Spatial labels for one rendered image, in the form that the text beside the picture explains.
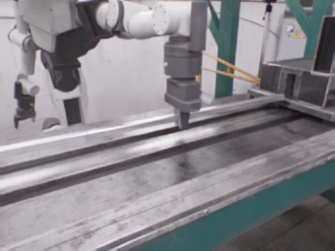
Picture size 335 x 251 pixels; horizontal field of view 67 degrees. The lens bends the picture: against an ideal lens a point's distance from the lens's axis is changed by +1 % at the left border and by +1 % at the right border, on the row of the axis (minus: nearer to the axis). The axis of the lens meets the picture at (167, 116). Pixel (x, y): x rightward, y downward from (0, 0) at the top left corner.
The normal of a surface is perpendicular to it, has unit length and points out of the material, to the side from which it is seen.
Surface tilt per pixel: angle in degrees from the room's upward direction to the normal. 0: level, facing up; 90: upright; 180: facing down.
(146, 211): 0
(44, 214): 0
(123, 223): 0
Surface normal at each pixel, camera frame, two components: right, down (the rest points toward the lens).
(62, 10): 0.27, 0.58
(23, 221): 0.00, -0.93
